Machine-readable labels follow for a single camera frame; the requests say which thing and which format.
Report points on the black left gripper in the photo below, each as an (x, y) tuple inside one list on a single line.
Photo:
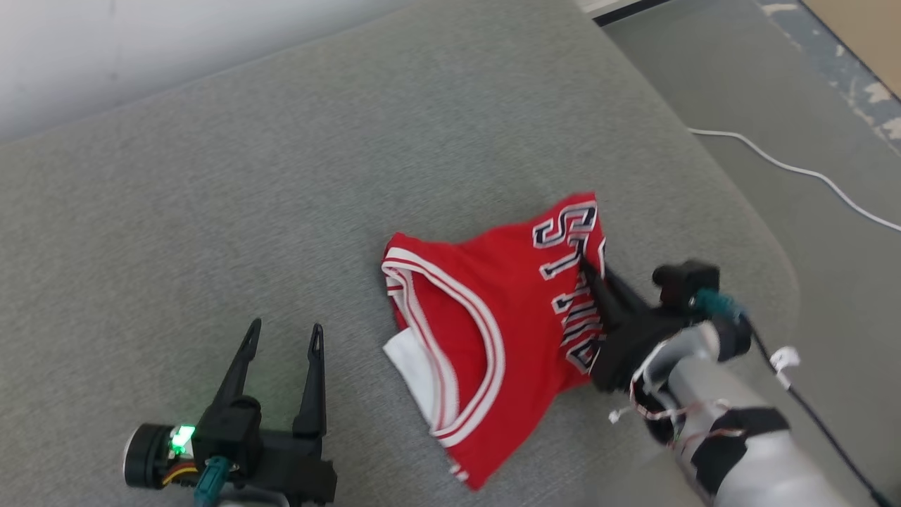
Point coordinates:
[(303, 468)]

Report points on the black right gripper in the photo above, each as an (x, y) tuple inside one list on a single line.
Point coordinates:
[(626, 352)]

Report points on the red basketball jersey white trim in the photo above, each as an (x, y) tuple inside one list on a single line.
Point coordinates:
[(493, 310)]

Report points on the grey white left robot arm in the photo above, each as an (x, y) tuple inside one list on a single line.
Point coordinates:
[(253, 500)]

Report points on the grey fabric sofa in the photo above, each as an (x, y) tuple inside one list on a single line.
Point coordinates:
[(281, 211)]

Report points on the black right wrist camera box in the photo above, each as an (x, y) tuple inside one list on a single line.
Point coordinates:
[(686, 282)]

